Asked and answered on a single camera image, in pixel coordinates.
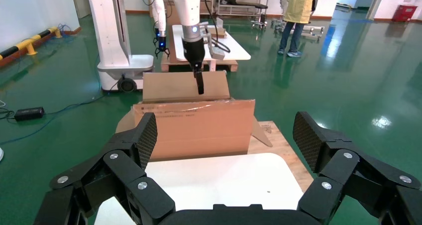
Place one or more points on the small cardboard box on desk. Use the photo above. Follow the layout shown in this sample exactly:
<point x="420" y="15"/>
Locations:
<point x="220" y="32"/>

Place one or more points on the white idle robot arm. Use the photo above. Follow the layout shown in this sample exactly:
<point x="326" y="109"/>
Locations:
<point x="159" y="9"/>

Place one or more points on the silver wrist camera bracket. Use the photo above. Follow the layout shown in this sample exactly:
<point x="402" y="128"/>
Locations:
<point x="217" y="53"/>

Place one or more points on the person in yellow coat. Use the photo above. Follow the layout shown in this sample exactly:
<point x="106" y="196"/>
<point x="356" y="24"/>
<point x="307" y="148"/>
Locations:
<point x="298" y="6"/>

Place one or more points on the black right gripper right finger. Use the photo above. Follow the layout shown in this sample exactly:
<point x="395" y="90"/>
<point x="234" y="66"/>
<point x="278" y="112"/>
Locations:
<point x="359" y="184"/>

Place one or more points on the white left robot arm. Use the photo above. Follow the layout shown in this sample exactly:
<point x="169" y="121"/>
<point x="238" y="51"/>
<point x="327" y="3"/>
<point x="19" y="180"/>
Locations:
<point x="188" y="6"/>

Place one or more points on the white wheeled robot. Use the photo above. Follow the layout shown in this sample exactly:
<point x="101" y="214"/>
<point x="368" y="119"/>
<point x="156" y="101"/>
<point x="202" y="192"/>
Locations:
<point x="112" y="35"/>

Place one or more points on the wooden pallet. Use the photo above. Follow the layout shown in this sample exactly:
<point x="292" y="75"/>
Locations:
<point x="227" y="66"/>
<point x="283" y="151"/>

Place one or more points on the black power adapter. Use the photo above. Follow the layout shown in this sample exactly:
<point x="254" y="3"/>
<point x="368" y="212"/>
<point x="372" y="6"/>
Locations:
<point x="29" y="114"/>

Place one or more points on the black idle robot gripper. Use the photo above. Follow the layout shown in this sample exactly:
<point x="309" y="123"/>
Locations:
<point x="161" y="47"/>

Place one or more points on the red cabinet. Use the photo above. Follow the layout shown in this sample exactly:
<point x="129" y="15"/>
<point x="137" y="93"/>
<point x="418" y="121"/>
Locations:
<point x="404" y="14"/>

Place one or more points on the white desk with white legs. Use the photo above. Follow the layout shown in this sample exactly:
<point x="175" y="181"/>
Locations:
<point x="237" y="50"/>

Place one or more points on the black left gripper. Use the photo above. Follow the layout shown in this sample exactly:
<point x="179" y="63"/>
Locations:
<point x="194" y="53"/>

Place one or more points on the low metal frame trolley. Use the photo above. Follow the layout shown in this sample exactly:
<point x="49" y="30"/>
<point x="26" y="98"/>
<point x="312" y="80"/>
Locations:
<point x="313" y="30"/>

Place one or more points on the yellow and black floor barrier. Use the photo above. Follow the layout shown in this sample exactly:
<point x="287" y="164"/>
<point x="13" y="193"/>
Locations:
<point x="23" y="45"/>

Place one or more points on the metal cart with black cushion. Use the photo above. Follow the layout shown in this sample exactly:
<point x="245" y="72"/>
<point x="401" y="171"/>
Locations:
<point x="247" y="5"/>

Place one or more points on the big brown cardboard box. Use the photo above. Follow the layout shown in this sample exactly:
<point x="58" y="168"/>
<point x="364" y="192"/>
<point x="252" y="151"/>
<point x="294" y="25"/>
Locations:
<point x="197" y="134"/>

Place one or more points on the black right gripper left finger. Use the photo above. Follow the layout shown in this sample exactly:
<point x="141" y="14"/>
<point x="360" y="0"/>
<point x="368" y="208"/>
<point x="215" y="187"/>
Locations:
<point x="99" y="184"/>

